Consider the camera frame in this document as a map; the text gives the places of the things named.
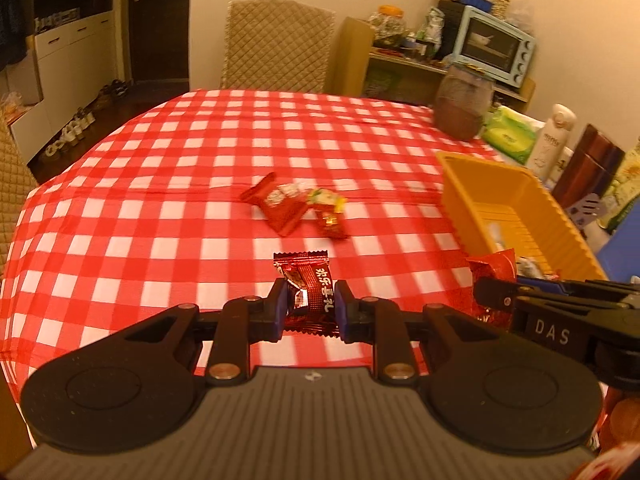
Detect wooden shelf unit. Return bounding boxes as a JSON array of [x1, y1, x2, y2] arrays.
[[330, 16, 536, 111]]

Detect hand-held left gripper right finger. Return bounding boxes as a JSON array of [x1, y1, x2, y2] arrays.
[[334, 280, 516, 387]]

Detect red checked tablecloth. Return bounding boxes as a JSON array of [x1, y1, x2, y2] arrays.
[[0, 89, 608, 406]]

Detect white thermos bottle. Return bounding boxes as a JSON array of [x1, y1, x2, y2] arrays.
[[525, 104, 578, 181]]

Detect red foil snack packet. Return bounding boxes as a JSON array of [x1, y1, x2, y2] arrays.
[[466, 249, 518, 321]]

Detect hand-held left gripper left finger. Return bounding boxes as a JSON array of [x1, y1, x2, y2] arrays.
[[115, 280, 291, 387]]

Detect person's right hand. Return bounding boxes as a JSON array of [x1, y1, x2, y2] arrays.
[[602, 390, 640, 448]]

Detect brown metallic thermos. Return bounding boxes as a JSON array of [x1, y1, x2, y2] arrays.
[[550, 124, 627, 211]]

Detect large red snack packet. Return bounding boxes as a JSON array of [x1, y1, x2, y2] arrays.
[[240, 172, 311, 238]]

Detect grey metal phone stand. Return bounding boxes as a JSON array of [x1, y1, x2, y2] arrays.
[[567, 192, 603, 226]]

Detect light blue toaster oven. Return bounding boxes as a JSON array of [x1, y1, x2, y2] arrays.
[[450, 4, 537, 86]]

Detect white cabinet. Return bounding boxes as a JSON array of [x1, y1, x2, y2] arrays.
[[10, 0, 126, 161]]

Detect green tissue pack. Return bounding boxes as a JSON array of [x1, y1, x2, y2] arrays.
[[481, 106, 543, 166]]

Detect dark wooden door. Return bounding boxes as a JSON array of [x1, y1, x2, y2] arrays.
[[125, 0, 193, 83]]

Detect yellow floral printed box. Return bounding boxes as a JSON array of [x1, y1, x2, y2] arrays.
[[597, 142, 640, 233]]

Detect dark hanging clothes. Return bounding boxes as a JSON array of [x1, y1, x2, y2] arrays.
[[0, 0, 36, 68]]

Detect row of shoes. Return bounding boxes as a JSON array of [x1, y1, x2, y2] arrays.
[[42, 79, 133, 161]]

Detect red gold candy wrapper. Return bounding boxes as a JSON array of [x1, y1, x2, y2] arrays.
[[312, 207, 350, 240]]

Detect dark glass jar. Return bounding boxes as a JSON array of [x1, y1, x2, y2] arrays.
[[432, 66, 493, 142]]

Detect dark red candy wrapper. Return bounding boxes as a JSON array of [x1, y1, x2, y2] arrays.
[[272, 251, 341, 336]]

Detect green white snack bag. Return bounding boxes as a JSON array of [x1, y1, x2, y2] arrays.
[[417, 7, 446, 48]]

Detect beige quilted chair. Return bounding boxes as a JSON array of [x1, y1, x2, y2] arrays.
[[0, 120, 41, 281], [220, 0, 337, 95]]

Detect plastic jar with orange lid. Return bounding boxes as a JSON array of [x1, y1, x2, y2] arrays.
[[370, 5, 408, 46]]

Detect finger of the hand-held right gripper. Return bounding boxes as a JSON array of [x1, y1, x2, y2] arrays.
[[474, 279, 518, 331], [517, 280, 640, 297]]

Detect orange plastic tray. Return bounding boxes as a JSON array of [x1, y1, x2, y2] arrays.
[[435, 151, 611, 286]]

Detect clear plastic bag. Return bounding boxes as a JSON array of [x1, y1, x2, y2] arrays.
[[510, 0, 538, 33]]

